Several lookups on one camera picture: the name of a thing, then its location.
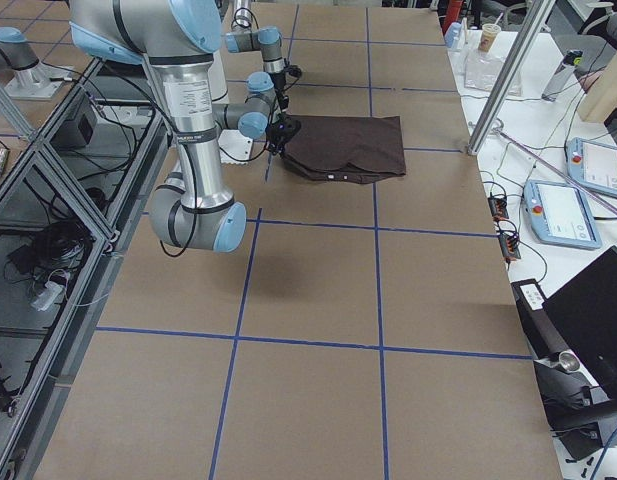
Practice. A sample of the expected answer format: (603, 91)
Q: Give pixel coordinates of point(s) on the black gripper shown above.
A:
(278, 137)
(279, 81)

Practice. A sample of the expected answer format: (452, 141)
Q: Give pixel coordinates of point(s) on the dark brown t-shirt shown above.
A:
(360, 150)

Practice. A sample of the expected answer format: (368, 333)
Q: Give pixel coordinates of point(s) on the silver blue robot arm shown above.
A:
(246, 35)
(176, 43)

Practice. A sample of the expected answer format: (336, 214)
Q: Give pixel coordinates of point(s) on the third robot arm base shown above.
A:
(32, 79)

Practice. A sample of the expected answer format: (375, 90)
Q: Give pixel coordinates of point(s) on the blue cup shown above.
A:
(452, 37)

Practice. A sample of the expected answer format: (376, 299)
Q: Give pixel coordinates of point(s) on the red cylinder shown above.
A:
(453, 9)

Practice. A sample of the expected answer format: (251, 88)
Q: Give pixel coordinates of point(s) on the clear acrylic box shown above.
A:
(481, 70)

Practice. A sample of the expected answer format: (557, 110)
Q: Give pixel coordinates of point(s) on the iced coffee cup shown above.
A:
(489, 33)

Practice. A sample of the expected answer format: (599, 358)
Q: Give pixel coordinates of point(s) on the black orange connector block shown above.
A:
(498, 208)

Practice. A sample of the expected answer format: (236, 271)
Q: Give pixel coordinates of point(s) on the white power strip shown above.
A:
(47, 296)

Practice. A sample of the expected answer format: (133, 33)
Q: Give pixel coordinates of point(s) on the near teach pendant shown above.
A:
(560, 215)

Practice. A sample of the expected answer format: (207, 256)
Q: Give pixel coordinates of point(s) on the teach pendant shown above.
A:
(593, 164)
(560, 215)

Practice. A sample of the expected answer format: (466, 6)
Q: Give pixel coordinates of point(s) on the far teach pendant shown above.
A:
(593, 164)

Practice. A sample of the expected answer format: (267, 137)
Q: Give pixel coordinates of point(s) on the black box with label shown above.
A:
(542, 335)

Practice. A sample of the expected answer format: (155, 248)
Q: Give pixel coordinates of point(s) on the reacher grabber stick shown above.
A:
(498, 129)

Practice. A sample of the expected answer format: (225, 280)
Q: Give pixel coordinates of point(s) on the black monitor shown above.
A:
(584, 312)

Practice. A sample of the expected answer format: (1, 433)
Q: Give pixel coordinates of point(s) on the steel cup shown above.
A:
(565, 362)

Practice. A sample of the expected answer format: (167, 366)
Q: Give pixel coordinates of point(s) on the wrist black camera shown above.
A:
(285, 128)
(294, 71)

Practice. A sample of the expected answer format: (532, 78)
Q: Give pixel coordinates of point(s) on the aluminium frame rail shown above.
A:
(81, 168)

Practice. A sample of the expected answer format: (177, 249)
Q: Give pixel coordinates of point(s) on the aluminium frame post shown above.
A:
(537, 14)

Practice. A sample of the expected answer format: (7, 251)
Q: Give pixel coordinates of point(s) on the wooden post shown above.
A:
(601, 98)

